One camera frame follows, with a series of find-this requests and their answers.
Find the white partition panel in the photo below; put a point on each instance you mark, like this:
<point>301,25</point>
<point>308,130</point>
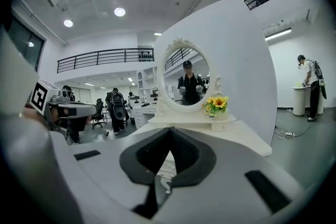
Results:
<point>236,47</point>

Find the oval white-framed mirror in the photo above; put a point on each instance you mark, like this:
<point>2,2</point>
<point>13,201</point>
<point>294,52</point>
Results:
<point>173,73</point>

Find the white box appliance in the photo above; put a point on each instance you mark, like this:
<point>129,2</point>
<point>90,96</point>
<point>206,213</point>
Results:
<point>134,101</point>

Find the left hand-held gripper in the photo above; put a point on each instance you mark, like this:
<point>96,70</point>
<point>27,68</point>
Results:
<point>39,95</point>

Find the black mezzanine railing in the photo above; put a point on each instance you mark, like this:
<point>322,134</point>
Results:
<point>105,51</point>

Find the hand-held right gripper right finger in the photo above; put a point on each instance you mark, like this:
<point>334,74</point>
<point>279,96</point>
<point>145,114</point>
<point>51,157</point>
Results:
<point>231,186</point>

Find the white desk with drawers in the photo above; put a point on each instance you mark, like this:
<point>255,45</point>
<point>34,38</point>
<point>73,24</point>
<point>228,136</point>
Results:
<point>141,114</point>

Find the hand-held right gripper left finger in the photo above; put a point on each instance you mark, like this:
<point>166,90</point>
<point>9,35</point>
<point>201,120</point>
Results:
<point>105,173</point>

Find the white power strip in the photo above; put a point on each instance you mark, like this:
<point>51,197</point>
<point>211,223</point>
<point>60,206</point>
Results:
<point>289,134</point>

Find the long tube light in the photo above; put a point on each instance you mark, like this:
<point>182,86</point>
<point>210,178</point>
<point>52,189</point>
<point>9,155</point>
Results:
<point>278,34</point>

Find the round ceiling light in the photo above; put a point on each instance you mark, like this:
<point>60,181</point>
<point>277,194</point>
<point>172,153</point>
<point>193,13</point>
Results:
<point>119,11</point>
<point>68,23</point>

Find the dark window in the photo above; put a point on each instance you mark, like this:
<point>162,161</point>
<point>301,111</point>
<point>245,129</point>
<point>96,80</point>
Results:
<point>23,42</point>

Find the black office chair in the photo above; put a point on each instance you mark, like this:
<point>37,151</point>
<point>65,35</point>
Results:
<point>99,108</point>

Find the white ornate miniature vanity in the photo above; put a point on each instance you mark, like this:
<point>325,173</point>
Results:
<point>236,139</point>

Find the white shelf unit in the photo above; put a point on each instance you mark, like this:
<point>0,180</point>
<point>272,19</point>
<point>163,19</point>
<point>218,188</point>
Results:
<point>147,81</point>

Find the black device on desk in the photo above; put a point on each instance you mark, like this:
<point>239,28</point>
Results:
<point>145,105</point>

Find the sunflower bouquet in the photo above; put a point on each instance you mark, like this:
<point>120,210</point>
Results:
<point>218,102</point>

